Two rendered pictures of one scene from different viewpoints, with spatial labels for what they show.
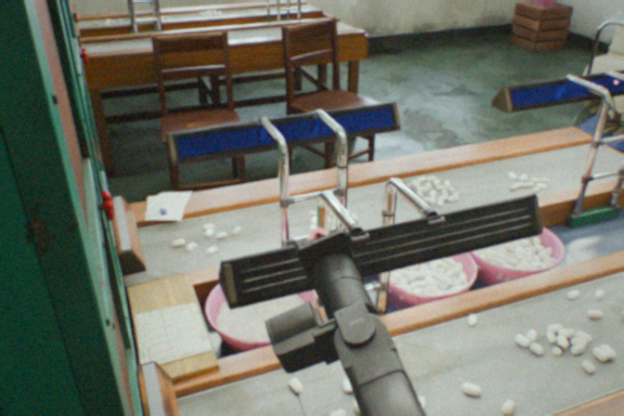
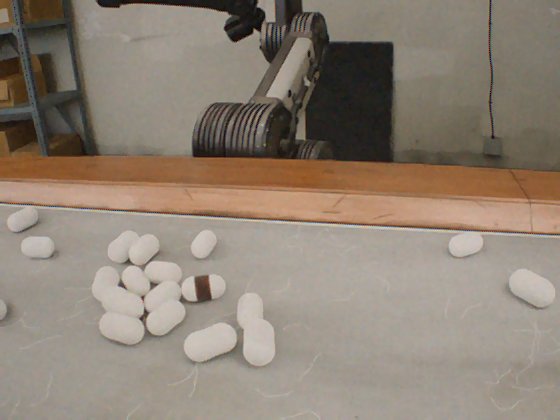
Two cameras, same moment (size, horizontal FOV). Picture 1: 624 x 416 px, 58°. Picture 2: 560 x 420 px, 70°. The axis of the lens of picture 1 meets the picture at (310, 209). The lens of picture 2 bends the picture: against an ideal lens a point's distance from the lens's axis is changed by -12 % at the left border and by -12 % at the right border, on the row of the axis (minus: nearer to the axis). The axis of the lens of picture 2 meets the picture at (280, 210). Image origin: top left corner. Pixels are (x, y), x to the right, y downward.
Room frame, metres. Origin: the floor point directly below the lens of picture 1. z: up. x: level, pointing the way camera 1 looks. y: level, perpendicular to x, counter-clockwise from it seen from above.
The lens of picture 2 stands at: (1.10, -0.34, 0.94)
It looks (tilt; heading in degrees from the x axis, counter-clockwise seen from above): 26 degrees down; 215
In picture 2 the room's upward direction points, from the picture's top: 3 degrees counter-clockwise
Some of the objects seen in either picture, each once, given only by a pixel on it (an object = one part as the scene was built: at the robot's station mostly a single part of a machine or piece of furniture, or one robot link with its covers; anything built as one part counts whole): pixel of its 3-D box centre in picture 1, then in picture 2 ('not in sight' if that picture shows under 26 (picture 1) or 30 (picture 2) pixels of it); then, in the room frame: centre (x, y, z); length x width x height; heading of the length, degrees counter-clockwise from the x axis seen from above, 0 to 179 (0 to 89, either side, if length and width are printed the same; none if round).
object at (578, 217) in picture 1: (589, 148); not in sight; (1.64, -0.88, 0.90); 0.20 x 0.19 x 0.45; 111
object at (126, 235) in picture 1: (126, 231); not in sight; (1.27, 0.49, 0.83); 0.30 x 0.06 x 0.07; 21
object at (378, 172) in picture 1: (381, 190); not in sight; (1.78, -0.25, 0.67); 1.81 x 0.12 x 0.19; 111
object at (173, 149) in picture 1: (289, 129); not in sight; (1.37, 0.05, 1.08); 0.62 x 0.08 x 0.07; 111
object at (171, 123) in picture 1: (201, 123); not in sight; (2.96, 0.60, 0.45); 0.44 x 0.43 x 0.91; 106
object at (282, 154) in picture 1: (302, 202); not in sight; (1.30, 0.02, 0.90); 0.20 x 0.19 x 0.45; 111
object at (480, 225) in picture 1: (392, 241); not in sight; (0.85, -0.15, 1.08); 0.62 x 0.08 x 0.07; 111
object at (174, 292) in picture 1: (169, 324); not in sight; (0.97, 0.32, 0.77); 0.33 x 0.15 x 0.01; 21
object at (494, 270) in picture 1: (509, 255); not in sight; (1.30, -0.56, 0.72); 0.27 x 0.27 x 0.10
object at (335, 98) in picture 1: (331, 103); not in sight; (3.29, -0.13, 0.45); 0.44 x 0.43 x 0.91; 131
